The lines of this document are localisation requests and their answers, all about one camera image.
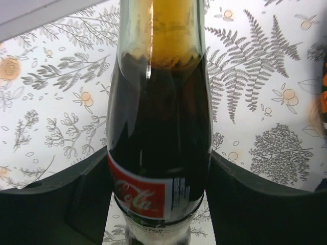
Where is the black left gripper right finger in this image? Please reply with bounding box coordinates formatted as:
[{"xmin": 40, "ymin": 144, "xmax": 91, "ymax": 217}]
[{"xmin": 206, "ymin": 152, "xmax": 326, "ymax": 244}]

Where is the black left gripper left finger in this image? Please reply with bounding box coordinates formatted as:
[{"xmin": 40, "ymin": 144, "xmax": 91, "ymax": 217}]
[{"xmin": 1, "ymin": 147, "xmax": 112, "ymax": 244}]

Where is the floral tablecloth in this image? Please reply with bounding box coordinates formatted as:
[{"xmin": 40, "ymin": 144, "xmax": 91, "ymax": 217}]
[{"xmin": 1, "ymin": 1, "xmax": 326, "ymax": 244}]

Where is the orange black patterned garment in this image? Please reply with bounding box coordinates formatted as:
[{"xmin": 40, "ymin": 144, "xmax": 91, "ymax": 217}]
[{"xmin": 319, "ymin": 51, "xmax": 326, "ymax": 140}]

